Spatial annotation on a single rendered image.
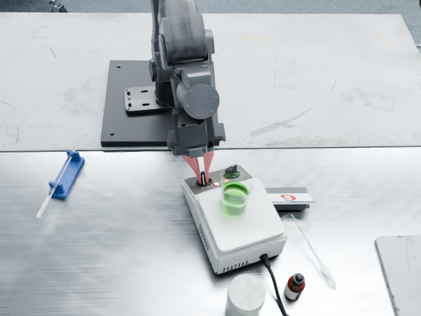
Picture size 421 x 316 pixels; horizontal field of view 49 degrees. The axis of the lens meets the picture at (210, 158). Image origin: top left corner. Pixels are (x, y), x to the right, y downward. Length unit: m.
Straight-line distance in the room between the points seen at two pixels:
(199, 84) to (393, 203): 0.49
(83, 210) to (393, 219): 0.60
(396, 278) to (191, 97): 0.48
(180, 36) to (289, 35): 0.58
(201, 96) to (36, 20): 0.75
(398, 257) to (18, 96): 0.87
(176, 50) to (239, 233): 0.31
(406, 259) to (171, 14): 0.59
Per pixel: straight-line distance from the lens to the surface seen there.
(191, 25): 0.77
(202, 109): 0.71
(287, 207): 0.91
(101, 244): 0.88
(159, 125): 1.01
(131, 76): 1.11
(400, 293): 0.89
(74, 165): 0.97
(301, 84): 1.16
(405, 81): 1.25
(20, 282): 0.88
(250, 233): 0.78
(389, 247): 0.93
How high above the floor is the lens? 1.67
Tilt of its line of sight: 52 degrees down
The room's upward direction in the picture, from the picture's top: 4 degrees clockwise
